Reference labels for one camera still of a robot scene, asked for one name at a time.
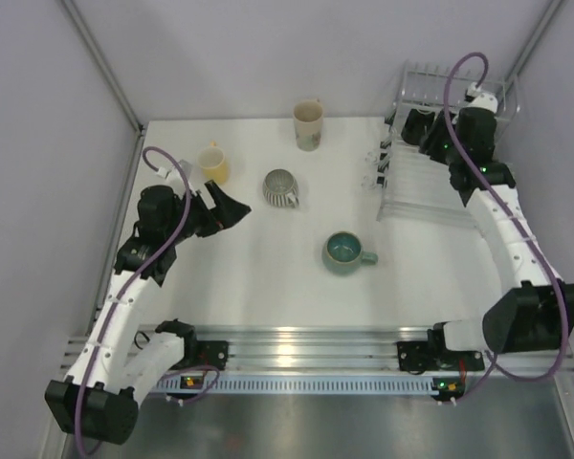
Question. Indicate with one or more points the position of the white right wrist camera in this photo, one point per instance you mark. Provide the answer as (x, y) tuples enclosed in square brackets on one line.
[(475, 96)]

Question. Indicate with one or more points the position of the perforated cable duct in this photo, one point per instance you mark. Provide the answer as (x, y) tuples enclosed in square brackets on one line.
[(324, 385)]

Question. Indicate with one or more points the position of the right aluminium frame post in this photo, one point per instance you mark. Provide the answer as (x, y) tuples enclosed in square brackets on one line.
[(550, 12)]

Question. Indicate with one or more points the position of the tall beige floral cup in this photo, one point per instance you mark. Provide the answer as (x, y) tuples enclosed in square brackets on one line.
[(308, 121)]

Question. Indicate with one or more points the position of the clear dish rack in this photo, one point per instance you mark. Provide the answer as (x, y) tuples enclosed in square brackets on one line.
[(411, 183)]

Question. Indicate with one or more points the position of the grey striped mug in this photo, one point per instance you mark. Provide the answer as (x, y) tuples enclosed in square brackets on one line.
[(280, 189)]

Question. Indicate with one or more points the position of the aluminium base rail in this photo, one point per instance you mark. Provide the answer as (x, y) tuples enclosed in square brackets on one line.
[(310, 349)]

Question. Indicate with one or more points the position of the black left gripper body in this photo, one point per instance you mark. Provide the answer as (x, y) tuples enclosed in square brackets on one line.
[(199, 220)]

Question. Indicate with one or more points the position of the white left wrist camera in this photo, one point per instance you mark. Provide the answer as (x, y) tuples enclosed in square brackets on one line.
[(176, 175)]

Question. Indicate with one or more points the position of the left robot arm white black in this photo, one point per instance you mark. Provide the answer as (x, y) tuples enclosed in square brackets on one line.
[(101, 394)]

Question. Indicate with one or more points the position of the yellow mug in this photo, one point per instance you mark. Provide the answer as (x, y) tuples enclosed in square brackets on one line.
[(214, 164)]

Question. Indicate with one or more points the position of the teal green mug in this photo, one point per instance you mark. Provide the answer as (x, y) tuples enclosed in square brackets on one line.
[(343, 254)]

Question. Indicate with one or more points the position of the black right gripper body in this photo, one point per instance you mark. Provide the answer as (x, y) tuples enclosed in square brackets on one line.
[(439, 145)]

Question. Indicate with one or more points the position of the left aluminium frame post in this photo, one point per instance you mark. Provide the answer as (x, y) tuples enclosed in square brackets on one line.
[(101, 62)]

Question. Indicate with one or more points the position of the black mug cream inside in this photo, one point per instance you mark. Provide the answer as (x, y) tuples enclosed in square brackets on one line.
[(416, 126)]

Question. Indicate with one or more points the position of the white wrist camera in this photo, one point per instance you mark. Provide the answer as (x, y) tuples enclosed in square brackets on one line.
[(475, 96), (176, 175)]

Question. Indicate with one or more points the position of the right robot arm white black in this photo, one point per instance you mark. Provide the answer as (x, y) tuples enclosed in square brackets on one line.
[(535, 310)]

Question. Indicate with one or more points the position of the aluminium frame post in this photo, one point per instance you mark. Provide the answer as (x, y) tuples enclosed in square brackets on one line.
[(550, 12), (101, 62)]

